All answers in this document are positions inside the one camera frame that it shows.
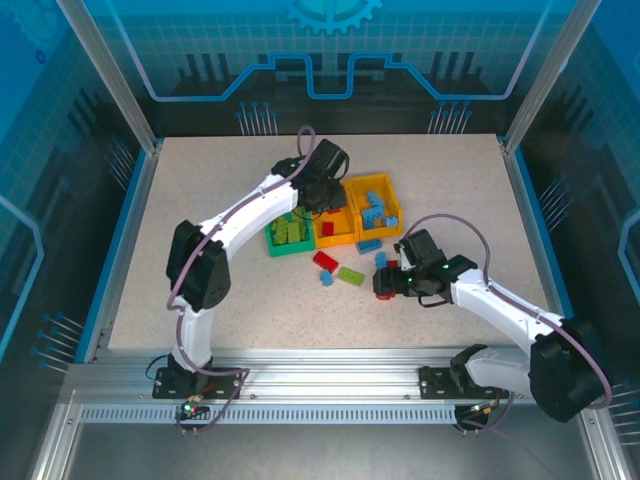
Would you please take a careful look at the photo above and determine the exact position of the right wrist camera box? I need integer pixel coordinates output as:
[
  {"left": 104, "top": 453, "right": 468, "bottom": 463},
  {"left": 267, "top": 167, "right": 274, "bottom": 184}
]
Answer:
[{"left": 396, "top": 228, "right": 450, "bottom": 275}]

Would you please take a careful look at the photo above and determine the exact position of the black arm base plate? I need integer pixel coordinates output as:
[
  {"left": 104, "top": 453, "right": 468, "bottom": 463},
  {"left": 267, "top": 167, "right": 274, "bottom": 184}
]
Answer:
[
  {"left": 418, "top": 364, "right": 511, "bottom": 400},
  {"left": 152, "top": 366, "right": 245, "bottom": 400}
]

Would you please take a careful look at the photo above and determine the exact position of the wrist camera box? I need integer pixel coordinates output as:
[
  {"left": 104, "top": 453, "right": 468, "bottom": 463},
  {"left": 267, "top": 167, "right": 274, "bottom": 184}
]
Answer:
[
  {"left": 310, "top": 138, "right": 350, "bottom": 182},
  {"left": 396, "top": 228, "right": 450, "bottom": 275}
]

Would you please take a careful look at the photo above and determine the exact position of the green plastic bin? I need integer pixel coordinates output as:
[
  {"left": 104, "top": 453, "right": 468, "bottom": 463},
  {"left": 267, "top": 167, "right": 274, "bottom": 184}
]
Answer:
[{"left": 264, "top": 202, "right": 318, "bottom": 259}]

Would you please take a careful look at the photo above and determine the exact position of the slotted grey cable duct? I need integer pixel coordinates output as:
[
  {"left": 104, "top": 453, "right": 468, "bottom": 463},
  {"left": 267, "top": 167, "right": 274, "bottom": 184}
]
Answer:
[{"left": 79, "top": 405, "right": 459, "bottom": 425}]

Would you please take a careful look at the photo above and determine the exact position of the aluminium frame post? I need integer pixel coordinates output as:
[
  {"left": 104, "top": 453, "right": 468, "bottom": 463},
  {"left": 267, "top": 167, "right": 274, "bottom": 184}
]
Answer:
[
  {"left": 502, "top": 0, "right": 605, "bottom": 154},
  {"left": 55, "top": 0, "right": 164, "bottom": 154}
]

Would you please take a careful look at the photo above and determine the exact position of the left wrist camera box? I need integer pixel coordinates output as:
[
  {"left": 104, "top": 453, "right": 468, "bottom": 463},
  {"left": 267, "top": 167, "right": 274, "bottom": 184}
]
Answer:
[{"left": 310, "top": 138, "right": 350, "bottom": 182}]

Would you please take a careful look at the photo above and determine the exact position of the aluminium side rail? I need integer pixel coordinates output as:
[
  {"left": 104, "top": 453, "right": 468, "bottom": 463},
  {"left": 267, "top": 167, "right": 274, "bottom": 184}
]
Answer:
[
  {"left": 82, "top": 142, "right": 164, "bottom": 364},
  {"left": 503, "top": 142, "right": 584, "bottom": 364}
]

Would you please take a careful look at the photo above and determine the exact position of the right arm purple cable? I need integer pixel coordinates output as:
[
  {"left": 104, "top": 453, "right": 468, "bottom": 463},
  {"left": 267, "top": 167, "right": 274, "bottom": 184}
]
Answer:
[{"left": 403, "top": 213, "right": 614, "bottom": 436}]

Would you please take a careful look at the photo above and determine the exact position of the orange plastic bin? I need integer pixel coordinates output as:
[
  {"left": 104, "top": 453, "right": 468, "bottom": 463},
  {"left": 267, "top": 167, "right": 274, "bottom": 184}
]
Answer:
[
  {"left": 313, "top": 189, "right": 362, "bottom": 250},
  {"left": 347, "top": 172, "right": 405, "bottom": 244}
]

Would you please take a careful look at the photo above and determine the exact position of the wide aluminium mounting rail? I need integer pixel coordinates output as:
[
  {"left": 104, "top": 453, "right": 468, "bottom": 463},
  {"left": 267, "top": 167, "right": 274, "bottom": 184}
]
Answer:
[{"left": 64, "top": 348, "right": 599, "bottom": 404}]

